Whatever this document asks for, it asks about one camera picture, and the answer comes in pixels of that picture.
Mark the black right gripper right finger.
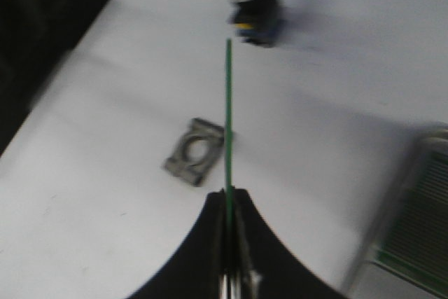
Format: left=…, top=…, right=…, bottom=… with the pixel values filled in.
left=234, top=189, right=344, bottom=299

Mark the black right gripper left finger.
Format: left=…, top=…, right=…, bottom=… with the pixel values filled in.
left=130, top=191, right=225, bottom=299

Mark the green perforated circuit board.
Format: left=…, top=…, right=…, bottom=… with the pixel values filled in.
left=375, top=151, right=447, bottom=298

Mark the silver metal tray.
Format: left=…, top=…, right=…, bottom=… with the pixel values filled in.
left=342, top=127, right=447, bottom=298

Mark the black slotted board rack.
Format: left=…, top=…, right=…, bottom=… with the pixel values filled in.
left=1, top=0, right=109, bottom=151

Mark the grey square metal block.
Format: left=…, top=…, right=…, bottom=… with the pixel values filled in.
left=163, top=118, right=233, bottom=186

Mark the red emergency stop button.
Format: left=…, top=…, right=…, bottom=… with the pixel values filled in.
left=229, top=0, right=284, bottom=48

